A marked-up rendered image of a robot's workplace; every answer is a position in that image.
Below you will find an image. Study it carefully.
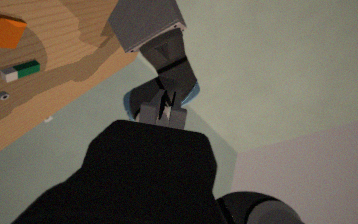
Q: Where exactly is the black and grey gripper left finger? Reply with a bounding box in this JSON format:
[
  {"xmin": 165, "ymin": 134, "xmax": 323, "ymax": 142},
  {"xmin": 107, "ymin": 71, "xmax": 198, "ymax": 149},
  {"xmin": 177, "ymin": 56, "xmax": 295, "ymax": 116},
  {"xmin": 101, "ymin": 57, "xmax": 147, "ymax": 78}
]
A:
[{"xmin": 139, "ymin": 89, "xmax": 167, "ymax": 125}]

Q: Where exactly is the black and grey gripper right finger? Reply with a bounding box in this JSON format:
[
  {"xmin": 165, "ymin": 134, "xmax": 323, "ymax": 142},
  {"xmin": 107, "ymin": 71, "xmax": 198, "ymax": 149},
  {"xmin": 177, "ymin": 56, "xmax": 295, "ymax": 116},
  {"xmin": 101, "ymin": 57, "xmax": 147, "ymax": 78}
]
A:
[{"xmin": 168, "ymin": 92, "xmax": 187, "ymax": 130}]

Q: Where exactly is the green and white eraser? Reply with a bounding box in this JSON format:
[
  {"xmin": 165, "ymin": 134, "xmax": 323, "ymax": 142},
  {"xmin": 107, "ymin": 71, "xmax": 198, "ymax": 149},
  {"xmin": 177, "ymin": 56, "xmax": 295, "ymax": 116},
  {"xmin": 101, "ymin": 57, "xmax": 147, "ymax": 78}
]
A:
[{"xmin": 0, "ymin": 60, "xmax": 40, "ymax": 83}]

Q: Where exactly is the silver hex nut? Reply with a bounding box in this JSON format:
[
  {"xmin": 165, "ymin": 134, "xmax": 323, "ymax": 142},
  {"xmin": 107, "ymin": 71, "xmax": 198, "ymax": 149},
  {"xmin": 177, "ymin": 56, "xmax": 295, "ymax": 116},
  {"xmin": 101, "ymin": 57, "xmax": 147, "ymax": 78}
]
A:
[{"xmin": 0, "ymin": 91, "xmax": 10, "ymax": 100}]

